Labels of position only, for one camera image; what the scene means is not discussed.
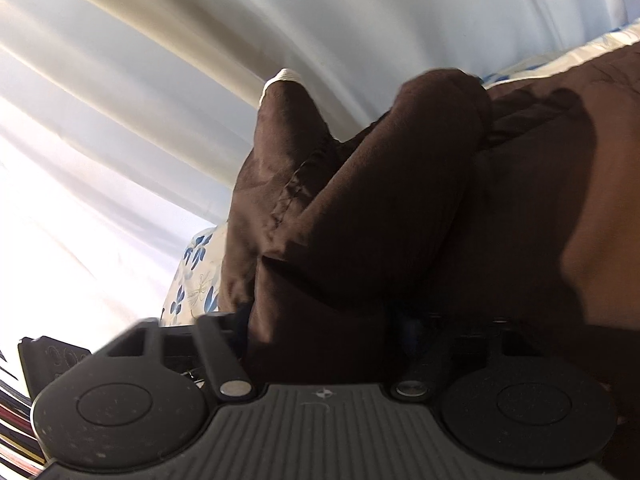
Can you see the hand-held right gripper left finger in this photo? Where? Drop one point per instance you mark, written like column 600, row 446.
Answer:
column 243, row 322

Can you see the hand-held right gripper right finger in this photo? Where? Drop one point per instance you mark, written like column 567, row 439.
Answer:
column 407, row 331

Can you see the dark brown garment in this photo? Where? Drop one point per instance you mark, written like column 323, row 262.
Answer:
column 450, row 210

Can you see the blue floral bedsheet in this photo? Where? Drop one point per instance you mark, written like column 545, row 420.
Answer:
column 197, row 275

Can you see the striped cloth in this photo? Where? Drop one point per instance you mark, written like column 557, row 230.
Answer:
column 15, row 425

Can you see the white curtain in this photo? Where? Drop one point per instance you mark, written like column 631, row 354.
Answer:
column 150, row 85

